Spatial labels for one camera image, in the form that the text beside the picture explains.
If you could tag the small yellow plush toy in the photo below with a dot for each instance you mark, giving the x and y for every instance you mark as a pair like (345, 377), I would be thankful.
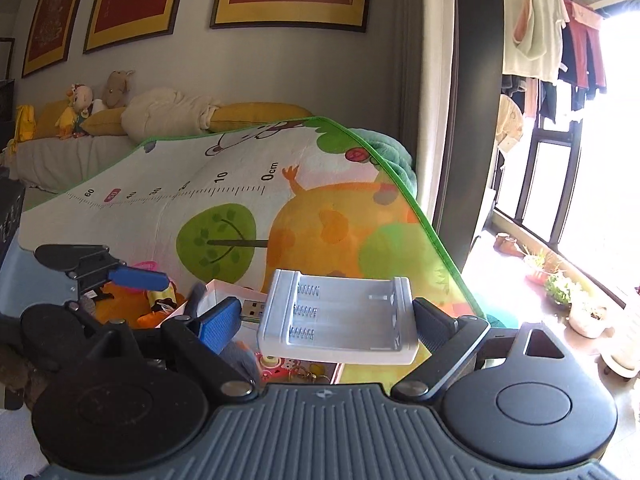
(24, 127)

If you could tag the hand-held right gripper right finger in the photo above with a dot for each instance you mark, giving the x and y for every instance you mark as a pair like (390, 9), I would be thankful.
(435, 332)

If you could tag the white battery charger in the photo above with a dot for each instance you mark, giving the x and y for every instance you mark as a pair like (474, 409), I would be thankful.
(340, 330)

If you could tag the cream plush bolster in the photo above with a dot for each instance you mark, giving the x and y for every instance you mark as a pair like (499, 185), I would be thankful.
(165, 115)

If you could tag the pink cardboard box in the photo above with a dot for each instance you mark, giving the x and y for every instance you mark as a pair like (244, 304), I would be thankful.
(225, 290)

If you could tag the brown clay pot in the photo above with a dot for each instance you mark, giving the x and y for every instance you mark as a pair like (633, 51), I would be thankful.
(507, 245)

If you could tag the mustard cushion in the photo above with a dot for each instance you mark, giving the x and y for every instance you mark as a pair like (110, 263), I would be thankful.
(50, 117)

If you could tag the pink plastic strainer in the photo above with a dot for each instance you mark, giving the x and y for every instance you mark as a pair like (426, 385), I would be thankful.
(145, 264)

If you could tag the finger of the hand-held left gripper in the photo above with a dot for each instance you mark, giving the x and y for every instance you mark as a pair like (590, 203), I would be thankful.
(140, 279)
(194, 302)

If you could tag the small green potted plant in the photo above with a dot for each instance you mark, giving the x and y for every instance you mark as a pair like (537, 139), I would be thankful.
(562, 287)

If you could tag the white plant pot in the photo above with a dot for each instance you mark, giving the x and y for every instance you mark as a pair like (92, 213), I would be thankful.
(590, 317)

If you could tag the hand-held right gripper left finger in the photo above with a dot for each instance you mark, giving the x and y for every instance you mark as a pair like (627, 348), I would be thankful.
(217, 327)

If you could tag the grey sofa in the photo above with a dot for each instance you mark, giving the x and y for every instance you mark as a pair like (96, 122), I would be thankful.
(65, 160)

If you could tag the green fuzzy blanket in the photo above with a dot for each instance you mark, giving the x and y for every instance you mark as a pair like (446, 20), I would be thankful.
(395, 160)

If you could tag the grey curtain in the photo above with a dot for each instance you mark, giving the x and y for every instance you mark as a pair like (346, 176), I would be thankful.
(430, 85)

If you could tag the printed cartoon play mat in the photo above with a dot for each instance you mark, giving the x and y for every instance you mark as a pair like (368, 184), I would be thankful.
(150, 200)

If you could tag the black window frame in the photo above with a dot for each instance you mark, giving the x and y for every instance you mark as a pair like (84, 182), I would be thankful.
(550, 185)

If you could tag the yellow duck plush doll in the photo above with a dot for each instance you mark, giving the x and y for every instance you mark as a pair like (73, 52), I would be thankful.
(75, 110)

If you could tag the long yellow pillow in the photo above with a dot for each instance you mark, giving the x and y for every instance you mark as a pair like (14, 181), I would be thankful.
(265, 115)

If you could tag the small cartoon girl doll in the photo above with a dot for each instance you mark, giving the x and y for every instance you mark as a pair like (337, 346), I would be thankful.
(162, 305)

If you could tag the brown bunny plush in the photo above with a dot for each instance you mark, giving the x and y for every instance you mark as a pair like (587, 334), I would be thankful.
(117, 90)

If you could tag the pink cartoon toy camera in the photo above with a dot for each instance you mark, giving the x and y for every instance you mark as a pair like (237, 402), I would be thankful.
(272, 366)

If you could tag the dark cabinet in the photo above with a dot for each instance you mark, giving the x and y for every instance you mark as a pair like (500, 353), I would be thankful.
(10, 210)

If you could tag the hanging white shirt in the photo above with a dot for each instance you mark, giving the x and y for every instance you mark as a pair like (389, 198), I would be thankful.
(535, 20)

